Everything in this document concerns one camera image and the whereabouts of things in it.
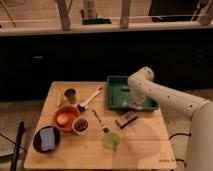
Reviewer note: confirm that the yellow fruit in bowl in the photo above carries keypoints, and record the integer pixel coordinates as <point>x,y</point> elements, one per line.
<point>62,119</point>

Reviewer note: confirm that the green box on shelf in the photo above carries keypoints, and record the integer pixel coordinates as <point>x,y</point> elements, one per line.
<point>96,21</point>

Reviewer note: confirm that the orange bowl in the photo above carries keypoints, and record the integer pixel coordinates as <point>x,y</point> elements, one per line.
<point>72,112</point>

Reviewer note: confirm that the wooden block eraser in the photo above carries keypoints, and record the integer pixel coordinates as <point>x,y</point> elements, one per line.
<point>125,119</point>

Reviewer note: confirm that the white handled dish brush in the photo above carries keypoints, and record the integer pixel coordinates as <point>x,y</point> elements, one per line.
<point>82,106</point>

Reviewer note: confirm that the green plastic tray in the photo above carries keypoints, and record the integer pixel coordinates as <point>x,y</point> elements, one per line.
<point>115,98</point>

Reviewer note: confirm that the small fork brush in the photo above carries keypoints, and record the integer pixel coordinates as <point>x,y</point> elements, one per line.
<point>103,126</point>

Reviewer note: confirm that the white cup with contents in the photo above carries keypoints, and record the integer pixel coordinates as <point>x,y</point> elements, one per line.
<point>80,126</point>

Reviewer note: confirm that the blue sponge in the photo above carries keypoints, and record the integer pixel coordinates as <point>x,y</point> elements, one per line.
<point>47,139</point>

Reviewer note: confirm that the green pepper in tray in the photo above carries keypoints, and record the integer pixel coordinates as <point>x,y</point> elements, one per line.
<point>125,88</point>

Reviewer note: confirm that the dark metal cup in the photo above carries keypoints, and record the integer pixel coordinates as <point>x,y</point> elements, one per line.
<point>70,94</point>

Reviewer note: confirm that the green plastic cup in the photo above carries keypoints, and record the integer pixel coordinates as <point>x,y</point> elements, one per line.
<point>111,140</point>

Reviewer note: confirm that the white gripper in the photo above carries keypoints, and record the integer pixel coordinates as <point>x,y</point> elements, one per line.
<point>138,98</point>

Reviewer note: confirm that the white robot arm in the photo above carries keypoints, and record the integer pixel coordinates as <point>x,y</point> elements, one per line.
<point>199,153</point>

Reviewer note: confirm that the grey blue towel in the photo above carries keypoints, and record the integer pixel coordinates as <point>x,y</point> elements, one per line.
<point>130,105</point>

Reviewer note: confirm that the black pole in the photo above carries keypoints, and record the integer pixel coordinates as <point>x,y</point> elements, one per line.
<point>15,155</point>

